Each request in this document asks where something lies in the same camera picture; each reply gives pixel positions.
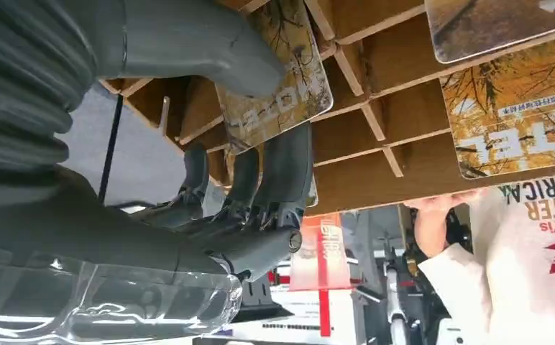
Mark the person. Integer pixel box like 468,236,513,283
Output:
465,170,555,345

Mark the ribbed grey right arm sleeve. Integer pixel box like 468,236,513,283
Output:
0,0,99,175

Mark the black stand base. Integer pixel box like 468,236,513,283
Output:
231,275,294,324

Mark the orange red sign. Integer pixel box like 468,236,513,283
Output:
288,213,354,293

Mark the clear plastic wrist guard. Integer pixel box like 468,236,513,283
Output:
0,245,244,345

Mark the thin black desk cable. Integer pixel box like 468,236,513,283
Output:
96,94,124,205

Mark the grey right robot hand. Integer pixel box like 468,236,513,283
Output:
0,0,313,282

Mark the person's hand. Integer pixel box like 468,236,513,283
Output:
403,188,486,259

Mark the slotted wooden card box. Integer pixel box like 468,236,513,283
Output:
100,0,555,218

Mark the autumn path photo card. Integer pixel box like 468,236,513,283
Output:
423,0,555,65

